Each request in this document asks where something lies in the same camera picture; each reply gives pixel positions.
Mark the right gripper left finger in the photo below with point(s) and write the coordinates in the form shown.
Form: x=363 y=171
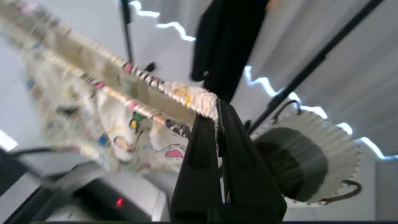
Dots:
x=196 y=180

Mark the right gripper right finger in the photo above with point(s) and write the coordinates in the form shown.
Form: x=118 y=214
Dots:
x=248 y=183

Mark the cream printed garment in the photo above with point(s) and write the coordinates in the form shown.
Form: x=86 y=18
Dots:
x=102 y=124

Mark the black short-sleeved shirt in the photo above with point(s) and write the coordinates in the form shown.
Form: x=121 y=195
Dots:
x=230 y=46

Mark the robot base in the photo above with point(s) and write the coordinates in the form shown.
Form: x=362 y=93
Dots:
x=93 y=199

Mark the white laundry basket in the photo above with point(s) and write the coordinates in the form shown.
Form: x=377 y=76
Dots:
x=335 y=137

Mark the black clothes rack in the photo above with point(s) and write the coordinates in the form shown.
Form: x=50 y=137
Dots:
x=314 y=63

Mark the white curtain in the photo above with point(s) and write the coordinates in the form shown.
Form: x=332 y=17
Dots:
x=357 y=77

